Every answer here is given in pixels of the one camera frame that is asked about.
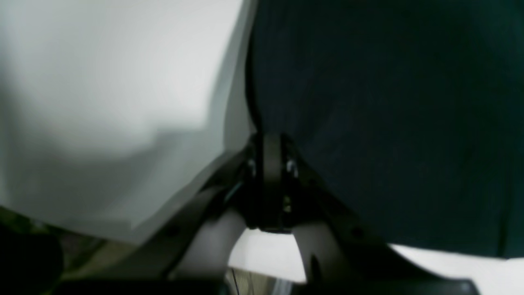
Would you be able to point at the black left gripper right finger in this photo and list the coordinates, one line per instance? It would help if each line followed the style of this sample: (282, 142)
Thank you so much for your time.
(340, 254)

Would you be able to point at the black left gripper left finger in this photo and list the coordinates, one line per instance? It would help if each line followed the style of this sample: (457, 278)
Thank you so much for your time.
(189, 254)

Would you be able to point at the black T-shirt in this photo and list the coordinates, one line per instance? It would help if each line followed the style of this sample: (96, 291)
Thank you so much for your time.
(410, 110)

